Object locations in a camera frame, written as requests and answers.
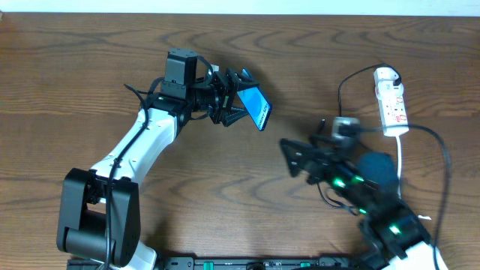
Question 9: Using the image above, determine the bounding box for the blue Samsung Galaxy smartphone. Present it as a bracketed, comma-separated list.
[237, 86, 273, 131]

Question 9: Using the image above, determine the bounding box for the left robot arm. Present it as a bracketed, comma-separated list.
[56, 48, 259, 269]

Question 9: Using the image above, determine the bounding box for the white power strip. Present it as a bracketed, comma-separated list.
[375, 80, 409, 137]

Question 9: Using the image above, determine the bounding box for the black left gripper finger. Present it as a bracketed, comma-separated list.
[225, 68, 260, 92]
[221, 107, 248, 127]

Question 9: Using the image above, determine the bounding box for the black camera cable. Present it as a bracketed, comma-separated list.
[100, 55, 215, 270]
[348, 123, 453, 270]

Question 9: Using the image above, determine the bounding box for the black USB charging cable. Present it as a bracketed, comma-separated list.
[314, 63, 403, 217]

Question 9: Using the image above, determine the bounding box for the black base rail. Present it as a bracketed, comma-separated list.
[67, 255, 361, 270]

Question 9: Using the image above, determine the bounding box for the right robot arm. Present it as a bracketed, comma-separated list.
[280, 136, 446, 269]

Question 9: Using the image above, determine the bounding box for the black left camera cable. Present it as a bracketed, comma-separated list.
[100, 55, 215, 270]

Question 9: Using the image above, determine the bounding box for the white USB charger adapter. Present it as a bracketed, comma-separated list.
[373, 67, 398, 84]

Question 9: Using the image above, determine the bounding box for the white power strip cord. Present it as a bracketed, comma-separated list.
[395, 135, 404, 200]

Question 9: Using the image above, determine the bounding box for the black right camera cable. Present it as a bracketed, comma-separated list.
[348, 123, 453, 270]

